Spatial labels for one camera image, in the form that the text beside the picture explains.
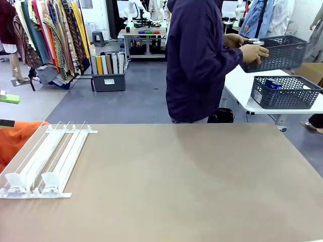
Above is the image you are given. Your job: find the white floor appliance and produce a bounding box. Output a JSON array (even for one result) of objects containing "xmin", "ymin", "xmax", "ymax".
[{"xmin": 84, "ymin": 21, "xmax": 98, "ymax": 38}]

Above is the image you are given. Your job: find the teal hanging garment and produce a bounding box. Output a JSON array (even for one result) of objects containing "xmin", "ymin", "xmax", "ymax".
[{"xmin": 21, "ymin": 0, "xmax": 51, "ymax": 65}]

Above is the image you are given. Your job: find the mannequin in grey dress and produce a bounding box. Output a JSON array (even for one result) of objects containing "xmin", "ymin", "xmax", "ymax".
[{"xmin": 302, "ymin": 11, "xmax": 323, "ymax": 64}]

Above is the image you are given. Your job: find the grey cloth pile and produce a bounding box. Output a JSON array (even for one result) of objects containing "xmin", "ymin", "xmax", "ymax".
[{"xmin": 36, "ymin": 65, "xmax": 61, "ymax": 85}]

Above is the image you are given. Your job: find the yellow board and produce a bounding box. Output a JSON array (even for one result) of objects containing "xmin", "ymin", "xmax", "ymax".
[{"xmin": 95, "ymin": 55, "xmax": 104, "ymax": 75}]

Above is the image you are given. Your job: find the person's right hand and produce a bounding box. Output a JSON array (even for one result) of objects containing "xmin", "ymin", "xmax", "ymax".
[{"xmin": 241, "ymin": 44, "xmax": 270, "ymax": 66}]

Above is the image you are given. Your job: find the brown cardboard box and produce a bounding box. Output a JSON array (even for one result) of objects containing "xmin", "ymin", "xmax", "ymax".
[{"xmin": 293, "ymin": 63, "xmax": 323, "ymax": 85}]

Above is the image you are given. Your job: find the grey storage bin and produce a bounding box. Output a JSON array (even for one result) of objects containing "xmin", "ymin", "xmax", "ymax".
[{"xmin": 91, "ymin": 72, "xmax": 126, "ymax": 92}]

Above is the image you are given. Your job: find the person in navy jacket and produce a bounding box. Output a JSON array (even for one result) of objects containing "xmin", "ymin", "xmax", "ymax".
[{"xmin": 165, "ymin": 0, "xmax": 245, "ymax": 125}]

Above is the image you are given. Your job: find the black bag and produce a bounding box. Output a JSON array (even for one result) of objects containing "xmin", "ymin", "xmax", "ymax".
[{"xmin": 207, "ymin": 107, "xmax": 235, "ymax": 124}]

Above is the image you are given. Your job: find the brown patterned hanging garment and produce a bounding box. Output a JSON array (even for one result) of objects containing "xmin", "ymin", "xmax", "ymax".
[{"xmin": 12, "ymin": 14, "xmax": 44, "ymax": 69}]

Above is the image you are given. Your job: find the person's left hand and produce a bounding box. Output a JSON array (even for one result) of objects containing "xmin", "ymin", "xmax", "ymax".
[{"xmin": 224, "ymin": 33, "xmax": 250, "ymax": 48}]

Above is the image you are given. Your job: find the yellow hanging garment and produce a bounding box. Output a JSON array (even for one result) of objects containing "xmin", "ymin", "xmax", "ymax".
[{"xmin": 70, "ymin": 1, "xmax": 91, "ymax": 59}]

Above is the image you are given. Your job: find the grey plastic stool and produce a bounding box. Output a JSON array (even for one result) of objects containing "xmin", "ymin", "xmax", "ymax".
[{"xmin": 91, "ymin": 30, "xmax": 105, "ymax": 47}]

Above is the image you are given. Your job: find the mannequin in maroon top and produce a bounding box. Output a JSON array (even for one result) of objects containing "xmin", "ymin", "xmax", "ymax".
[{"xmin": 0, "ymin": 0, "xmax": 30, "ymax": 83}]

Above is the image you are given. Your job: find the grey plastic woven basket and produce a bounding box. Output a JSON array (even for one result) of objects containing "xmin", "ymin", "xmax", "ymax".
[
  {"xmin": 240, "ymin": 35, "xmax": 310, "ymax": 74},
  {"xmin": 250, "ymin": 75, "xmax": 323, "ymax": 110}
]

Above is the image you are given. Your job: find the background work table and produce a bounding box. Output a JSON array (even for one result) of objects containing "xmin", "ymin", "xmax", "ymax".
[{"xmin": 118, "ymin": 28, "xmax": 168, "ymax": 62}]

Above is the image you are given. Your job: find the grey board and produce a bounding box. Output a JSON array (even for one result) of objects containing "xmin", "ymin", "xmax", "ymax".
[{"xmin": 90, "ymin": 55, "xmax": 98, "ymax": 75}]

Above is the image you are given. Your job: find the bare white mannequin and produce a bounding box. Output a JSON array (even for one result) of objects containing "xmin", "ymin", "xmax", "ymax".
[{"xmin": 235, "ymin": 0, "xmax": 247, "ymax": 19}]

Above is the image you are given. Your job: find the orange cloth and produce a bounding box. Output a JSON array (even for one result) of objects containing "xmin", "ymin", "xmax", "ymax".
[{"xmin": 0, "ymin": 120, "xmax": 49, "ymax": 173}]

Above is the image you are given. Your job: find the person's right forearm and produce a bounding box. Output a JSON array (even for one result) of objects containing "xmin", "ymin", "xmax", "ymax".
[{"xmin": 214, "ymin": 46, "xmax": 245, "ymax": 74}]

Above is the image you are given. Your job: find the white board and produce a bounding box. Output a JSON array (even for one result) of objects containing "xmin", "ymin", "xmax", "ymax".
[
  {"xmin": 100, "ymin": 54, "xmax": 109, "ymax": 75},
  {"xmin": 111, "ymin": 52, "xmax": 119, "ymax": 75}
]

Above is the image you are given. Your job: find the white wire can dispenser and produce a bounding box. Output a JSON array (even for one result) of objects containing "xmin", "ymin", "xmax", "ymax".
[{"xmin": 0, "ymin": 120, "xmax": 99, "ymax": 200}]

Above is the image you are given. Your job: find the orange hanging garment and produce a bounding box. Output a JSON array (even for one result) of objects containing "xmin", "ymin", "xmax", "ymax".
[{"xmin": 46, "ymin": 22, "xmax": 61, "ymax": 74}]

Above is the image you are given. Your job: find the black clothes rack frame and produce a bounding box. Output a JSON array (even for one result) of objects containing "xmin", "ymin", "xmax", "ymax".
[{"xmin": 72, "ymin": 0, "xmax": 95, "ymax": 92}]

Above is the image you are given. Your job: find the white side table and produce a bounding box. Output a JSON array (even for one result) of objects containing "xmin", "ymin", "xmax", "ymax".
[{"xmin": 223, "ymin": 64, "xmax": 323, "ymax": 133}]

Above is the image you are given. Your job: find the dark patterned hanging garment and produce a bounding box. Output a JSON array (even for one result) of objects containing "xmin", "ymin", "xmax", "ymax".
[{"xmin": 60, "ymin": 0, "xmax": 85, "ymax": 77}]

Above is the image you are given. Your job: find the brown board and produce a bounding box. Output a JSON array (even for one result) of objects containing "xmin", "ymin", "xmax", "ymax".
[{"xmin": 105, "ymin": 53, "xmax": 113, "ymax": 75}]

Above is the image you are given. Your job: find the beige board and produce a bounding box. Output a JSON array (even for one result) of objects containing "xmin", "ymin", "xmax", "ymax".
[{"xmin": 118, "ymin": 52, "xmax": 125, "ymax": 75}]

